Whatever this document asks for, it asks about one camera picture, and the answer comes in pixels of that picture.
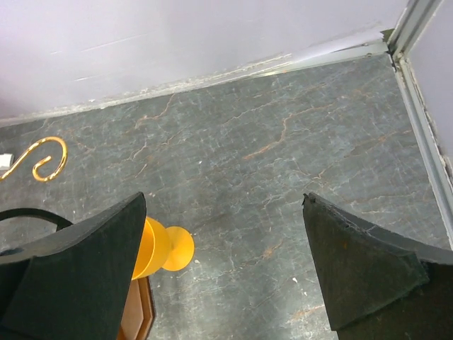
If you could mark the white drying rack stand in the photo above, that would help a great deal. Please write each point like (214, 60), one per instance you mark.
(6, 161)

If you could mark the aluminium frame post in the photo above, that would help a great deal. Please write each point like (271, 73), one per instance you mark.
(413, 21)

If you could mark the yellow plastic wine glass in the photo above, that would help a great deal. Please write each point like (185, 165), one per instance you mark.
(169, 248)

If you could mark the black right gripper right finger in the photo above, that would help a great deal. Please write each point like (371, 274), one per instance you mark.
(375, 283)

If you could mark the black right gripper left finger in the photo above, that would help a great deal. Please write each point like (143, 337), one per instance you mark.
(73, 283)

